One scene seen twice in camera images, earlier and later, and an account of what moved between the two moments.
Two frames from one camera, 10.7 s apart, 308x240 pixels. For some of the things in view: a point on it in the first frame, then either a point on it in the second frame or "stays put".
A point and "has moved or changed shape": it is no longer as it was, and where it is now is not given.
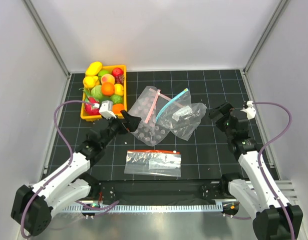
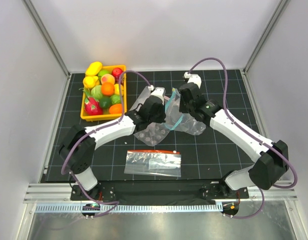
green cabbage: [96, 91] stays put
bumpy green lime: [116, 99] stays put
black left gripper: [132, 121] -> [161, 119]
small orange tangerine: [116, 108] stays put
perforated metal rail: [171, 208] stays put
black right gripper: [225, 109] -> [182, 108]
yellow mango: [93, 69] stays put
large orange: [107, 89] stays put
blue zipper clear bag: [180, 116] has moved or changed shape
